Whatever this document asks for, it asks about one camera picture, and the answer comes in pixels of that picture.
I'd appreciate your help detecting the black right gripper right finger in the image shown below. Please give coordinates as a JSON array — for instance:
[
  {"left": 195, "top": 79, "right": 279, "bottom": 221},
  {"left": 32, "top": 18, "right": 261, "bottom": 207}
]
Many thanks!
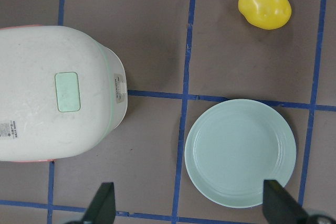
[{"left": 262, "top": 179, "right": 309, "bottom": 224}]

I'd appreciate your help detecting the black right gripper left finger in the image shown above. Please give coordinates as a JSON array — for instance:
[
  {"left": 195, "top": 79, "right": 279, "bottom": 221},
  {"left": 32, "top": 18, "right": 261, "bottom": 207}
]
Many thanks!
[{"left": 81, "top": 182, "right": 116, "bottom": 223}]

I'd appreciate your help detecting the white green rice cooker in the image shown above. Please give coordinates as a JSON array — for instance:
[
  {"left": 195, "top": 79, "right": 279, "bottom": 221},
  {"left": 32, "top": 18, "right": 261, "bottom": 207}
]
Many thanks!
[{"left": 1, "top": 26, "right": 128, "bottom": 162}]

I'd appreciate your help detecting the light green plate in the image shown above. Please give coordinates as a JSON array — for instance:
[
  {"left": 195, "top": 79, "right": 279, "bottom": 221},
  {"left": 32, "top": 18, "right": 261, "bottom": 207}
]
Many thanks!
[{"left": 184, "top": 99, "right": 297, "bottom": 208}]

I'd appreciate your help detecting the yellow toy bell pepper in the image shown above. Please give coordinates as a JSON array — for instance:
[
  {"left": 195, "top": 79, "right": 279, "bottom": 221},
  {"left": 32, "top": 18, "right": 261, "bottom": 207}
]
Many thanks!
[{"left": 238, "top": 0, "right": 292, "bottom": 30}]

